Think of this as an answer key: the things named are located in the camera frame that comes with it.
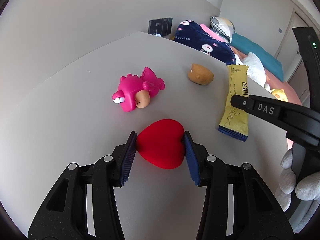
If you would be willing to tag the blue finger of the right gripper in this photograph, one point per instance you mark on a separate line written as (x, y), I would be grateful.
(241, 102)

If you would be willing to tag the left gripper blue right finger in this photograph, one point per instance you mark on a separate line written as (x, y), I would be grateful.
(191, 158)

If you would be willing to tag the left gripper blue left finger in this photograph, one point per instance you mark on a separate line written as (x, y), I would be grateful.
(127, 157)

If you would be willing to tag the yellow snack sachet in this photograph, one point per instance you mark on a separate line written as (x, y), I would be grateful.
(234, 121)

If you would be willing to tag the red heart toy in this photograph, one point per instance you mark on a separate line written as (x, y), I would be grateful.
(161, 144)

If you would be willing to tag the brown potato toy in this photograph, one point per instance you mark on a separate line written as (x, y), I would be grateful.
(200, 74)

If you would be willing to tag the pink dinosaur toy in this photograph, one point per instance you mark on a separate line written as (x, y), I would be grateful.
(136, 91)

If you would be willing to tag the right white gloved hand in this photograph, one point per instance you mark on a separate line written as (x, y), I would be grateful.
(307, 189)

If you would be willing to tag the white goose plush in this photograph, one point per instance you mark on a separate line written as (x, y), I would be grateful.
(256, 71)

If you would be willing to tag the pink bed sheet mattress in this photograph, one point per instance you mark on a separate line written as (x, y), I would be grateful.
(273, 82)

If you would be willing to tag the yellow chick plush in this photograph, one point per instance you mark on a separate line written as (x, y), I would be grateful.
(279, 94)

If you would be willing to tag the teal long pillow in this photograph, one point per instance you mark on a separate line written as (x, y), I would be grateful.
(245, 46)

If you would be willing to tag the pink clothing under blanket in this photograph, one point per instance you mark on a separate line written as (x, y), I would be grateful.
(212, 34)

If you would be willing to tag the patterned square pillow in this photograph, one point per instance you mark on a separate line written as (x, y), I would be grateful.
(223, 27)

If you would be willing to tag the navy rabbit blanket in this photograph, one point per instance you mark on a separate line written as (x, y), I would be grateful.
(190, 34)

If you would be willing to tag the white door with handle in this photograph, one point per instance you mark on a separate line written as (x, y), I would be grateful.
(289, 56)

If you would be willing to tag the black wall switch panel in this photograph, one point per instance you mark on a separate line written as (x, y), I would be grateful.
(161, 26)

